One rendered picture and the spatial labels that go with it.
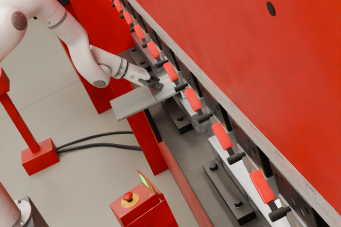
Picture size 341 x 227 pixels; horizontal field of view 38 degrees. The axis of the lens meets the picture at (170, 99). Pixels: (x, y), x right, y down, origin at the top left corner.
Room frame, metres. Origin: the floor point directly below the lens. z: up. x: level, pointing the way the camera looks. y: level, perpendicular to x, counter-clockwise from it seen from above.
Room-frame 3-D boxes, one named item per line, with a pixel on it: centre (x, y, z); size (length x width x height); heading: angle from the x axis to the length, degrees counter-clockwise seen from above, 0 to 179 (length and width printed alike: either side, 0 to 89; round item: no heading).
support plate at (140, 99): (1.80, 0.10, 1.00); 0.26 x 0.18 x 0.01; 96
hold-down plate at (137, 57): (2.41, 0.07, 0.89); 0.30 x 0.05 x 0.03; 6
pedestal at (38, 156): (3.35, 1.09, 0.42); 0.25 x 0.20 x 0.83; 96
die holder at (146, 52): (2.36, 0.01, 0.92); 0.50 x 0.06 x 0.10; 6
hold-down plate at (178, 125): (1.77, 0.00, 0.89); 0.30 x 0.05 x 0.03; 6
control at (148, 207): (1.44, 0.26, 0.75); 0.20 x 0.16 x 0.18; 19
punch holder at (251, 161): (0.84, -0.15, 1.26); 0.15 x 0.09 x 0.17; 6
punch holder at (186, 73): (1.24, -0.11, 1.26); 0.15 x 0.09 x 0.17; 6
